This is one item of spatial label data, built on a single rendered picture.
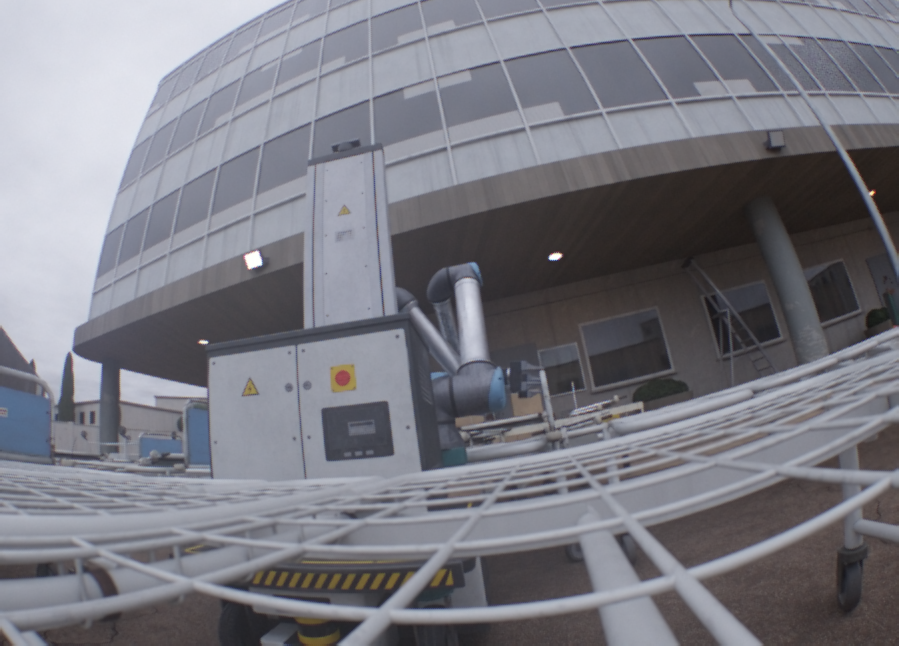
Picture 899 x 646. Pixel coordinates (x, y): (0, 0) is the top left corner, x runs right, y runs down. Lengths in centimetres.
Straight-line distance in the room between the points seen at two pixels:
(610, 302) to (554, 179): 362
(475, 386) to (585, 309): 688
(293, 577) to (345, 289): 99
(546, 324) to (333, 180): 675
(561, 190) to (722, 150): 252
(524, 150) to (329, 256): 493
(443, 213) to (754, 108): 566
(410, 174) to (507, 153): 152
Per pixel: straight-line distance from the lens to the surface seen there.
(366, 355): 90
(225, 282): 695
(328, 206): 167
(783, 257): 732
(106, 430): 1229
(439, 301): 183
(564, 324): 806
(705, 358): 849
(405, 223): 543
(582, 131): 641
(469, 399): 138
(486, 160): 615
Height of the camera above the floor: 54
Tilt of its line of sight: 19 degrees up
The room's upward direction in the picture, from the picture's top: 8 degrees counter-clockwise
